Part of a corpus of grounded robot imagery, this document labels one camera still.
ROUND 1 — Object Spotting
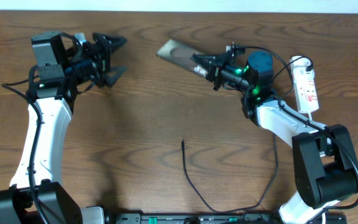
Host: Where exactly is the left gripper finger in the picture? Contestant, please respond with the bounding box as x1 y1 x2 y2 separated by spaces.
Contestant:
106 66 127 88
106 35 127 53

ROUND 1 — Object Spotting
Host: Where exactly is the black charger cable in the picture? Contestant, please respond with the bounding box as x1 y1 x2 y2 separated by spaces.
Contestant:
180 55 314 215

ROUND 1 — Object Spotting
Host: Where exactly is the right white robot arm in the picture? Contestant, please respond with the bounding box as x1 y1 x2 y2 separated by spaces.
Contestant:
191 45 358 223

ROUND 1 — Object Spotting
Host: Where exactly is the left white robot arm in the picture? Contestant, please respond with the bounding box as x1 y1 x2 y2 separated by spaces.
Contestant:
0 31 126 223

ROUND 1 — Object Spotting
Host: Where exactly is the white power strip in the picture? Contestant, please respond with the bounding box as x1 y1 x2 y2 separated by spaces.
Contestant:
290 55 319 114

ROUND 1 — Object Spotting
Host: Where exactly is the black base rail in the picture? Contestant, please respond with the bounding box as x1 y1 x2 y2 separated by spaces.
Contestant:
104 212 347 224

